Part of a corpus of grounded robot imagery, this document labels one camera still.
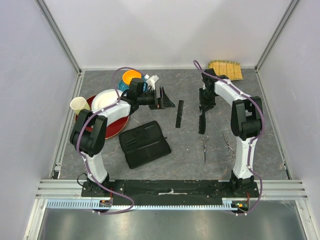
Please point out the black zipper tool case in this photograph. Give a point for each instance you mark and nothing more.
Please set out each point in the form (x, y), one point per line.
(144, 144)

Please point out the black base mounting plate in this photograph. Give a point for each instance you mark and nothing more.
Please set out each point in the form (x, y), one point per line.
(180, 192)

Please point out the silver scissors with black blades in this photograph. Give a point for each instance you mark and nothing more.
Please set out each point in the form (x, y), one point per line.
(204, 141)

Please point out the silver thinning scissors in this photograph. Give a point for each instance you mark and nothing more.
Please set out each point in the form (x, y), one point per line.
(231, 151)

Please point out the white paper plate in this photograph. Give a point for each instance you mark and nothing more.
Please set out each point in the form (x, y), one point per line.
(105, 98)

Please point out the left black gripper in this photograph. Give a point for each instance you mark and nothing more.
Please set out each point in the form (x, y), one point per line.
(157, 104)

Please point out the black straight comb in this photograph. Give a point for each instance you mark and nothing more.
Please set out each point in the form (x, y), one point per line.
(179, 113)

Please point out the cream yellow mug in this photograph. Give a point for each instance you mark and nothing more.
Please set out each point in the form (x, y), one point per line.
(79, 103)

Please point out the teal dotted plate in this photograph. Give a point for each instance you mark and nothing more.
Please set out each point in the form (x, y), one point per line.
(122, 86)

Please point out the red round plate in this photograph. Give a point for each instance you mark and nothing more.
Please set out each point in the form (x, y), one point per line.
(113, 129)

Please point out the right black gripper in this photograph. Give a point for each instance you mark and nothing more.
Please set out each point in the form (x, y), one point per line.
(203, 103)

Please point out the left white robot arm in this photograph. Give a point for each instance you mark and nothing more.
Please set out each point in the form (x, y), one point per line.
(90, 144)

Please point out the woven bamboo basket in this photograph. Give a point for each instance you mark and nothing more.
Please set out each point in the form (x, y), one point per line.
(230, 69)

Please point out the orange bowl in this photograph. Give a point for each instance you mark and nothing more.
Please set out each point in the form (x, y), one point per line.
(129, 75)

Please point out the black handled comb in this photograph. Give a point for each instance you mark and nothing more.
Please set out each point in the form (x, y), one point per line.
(202, 120)

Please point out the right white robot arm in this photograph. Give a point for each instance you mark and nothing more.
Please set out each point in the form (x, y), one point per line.
(246, 124)

